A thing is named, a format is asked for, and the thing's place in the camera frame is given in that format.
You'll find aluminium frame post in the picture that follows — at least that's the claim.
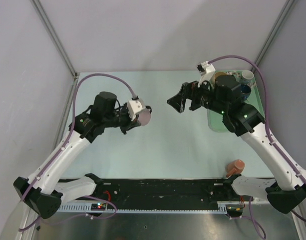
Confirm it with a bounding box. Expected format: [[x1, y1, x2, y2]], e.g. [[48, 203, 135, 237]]
[[255, 0, 298, 66], [30, 0, 77, 80]]

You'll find purple cable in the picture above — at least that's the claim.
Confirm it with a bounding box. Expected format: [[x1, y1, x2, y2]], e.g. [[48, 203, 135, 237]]
[[209, 55, 306, 238], [17, 72, 138, 232]]

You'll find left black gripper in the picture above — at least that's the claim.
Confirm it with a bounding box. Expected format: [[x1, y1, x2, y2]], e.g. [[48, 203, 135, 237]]
[[103, 102, 140, 135]]

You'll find mauve purple mug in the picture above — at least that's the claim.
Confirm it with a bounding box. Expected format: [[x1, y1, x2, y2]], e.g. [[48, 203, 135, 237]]
[[137, 109, 151, 126]]

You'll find blue mug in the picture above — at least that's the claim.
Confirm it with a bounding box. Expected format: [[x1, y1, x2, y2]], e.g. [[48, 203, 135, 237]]
[[241, 84, 252, 101]]

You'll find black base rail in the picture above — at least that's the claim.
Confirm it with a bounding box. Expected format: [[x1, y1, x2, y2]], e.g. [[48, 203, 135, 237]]
[[75, 172, 255, 211]]

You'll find right aluminium frame post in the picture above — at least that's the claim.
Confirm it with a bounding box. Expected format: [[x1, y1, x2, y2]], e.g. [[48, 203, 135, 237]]
[[255, 0, 298, 66]]

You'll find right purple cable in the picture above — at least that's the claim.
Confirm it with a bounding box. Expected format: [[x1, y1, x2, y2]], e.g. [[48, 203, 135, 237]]
[[209, 55, 306, 238]]

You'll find salmon pink mug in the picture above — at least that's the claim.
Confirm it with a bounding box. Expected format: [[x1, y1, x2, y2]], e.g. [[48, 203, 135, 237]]
[[226, 159, 245, 178]]

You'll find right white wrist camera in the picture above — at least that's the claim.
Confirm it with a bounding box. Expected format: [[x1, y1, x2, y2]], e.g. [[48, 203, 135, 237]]
[[197, 61, 216, 87]]

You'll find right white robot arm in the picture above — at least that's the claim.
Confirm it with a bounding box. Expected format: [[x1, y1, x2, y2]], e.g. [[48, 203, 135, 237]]
[[167, 75, 306, 214]]

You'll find green floral tray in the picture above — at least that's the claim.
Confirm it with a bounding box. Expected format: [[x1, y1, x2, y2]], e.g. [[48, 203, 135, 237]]
[[204, 70, 265, 133]]

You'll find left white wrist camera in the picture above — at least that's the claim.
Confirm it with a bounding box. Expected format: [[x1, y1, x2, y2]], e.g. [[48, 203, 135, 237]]
[[126, 98, 147, 120]]

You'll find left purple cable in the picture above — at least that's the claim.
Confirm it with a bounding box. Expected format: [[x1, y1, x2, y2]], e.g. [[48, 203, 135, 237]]
[[17, 72, 138, 232]]

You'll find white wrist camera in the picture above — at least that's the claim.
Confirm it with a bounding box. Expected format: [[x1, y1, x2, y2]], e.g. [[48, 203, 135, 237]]
[[197, 61, 216, 87], [126, 98, 147, 120]]

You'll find left aluminium frame post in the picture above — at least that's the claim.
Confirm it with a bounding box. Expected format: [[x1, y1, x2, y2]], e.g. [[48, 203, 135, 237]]
[[30, 0, 77, 80]]

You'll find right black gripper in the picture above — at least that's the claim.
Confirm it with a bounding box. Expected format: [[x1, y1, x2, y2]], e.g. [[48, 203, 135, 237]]
[[167, 76, 227, 115]]

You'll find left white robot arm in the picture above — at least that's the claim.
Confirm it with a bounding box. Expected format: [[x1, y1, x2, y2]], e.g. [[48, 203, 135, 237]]
[[13, 91, 151, 220]]

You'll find beige wooden mug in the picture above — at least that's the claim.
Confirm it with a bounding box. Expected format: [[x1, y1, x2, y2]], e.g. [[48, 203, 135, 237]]
[[213, 71, 227, 80]]

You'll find grey mug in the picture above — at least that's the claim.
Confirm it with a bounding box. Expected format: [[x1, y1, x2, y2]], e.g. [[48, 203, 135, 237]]
[[240, 70, 255, 87]]

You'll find slotted cable duct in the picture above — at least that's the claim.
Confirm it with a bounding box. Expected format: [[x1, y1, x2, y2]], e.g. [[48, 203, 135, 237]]
[[57, 201, 227, 214]]

